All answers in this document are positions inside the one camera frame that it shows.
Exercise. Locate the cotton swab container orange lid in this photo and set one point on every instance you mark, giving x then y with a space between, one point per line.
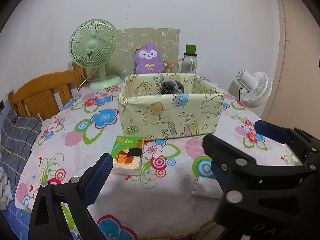
170 67

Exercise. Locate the purple plush toy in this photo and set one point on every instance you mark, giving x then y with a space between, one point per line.
147 55

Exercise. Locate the white standing fan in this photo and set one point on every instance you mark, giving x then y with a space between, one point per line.
260 87

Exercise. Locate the grey plaid pillow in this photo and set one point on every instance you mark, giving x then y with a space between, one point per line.
15 140

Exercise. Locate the beige door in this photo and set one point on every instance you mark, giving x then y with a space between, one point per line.
300 55

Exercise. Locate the grey sock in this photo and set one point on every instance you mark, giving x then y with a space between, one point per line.
171 87

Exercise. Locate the wooden bed headboard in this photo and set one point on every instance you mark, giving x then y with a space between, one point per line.
37 90

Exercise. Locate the blue bed sheet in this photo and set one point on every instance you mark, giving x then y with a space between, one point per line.
15 223

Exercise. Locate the cartoon print cardboard panel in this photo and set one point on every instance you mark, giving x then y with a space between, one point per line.
150 37

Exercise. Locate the glass jar with green lid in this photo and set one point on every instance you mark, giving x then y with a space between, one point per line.
190 62

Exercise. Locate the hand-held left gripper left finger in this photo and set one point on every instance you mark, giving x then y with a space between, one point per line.
98 177

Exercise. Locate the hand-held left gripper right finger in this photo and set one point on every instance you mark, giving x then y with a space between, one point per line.
219 177

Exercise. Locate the green desk fan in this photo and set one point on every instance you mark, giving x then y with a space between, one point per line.
91 45

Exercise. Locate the yellow printed fabric storage box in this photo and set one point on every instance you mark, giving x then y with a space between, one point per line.
155 115

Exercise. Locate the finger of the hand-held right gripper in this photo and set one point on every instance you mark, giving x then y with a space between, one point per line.
271 130
250 175

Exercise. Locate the green tissue packet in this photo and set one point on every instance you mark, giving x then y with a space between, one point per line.
127 155

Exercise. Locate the floral tablecloth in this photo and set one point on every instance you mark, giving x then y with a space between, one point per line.
175 205

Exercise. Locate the white tissue packet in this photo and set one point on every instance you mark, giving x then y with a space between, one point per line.
205 188

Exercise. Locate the white crumpled cloth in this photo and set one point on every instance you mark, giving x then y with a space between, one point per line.
4 190

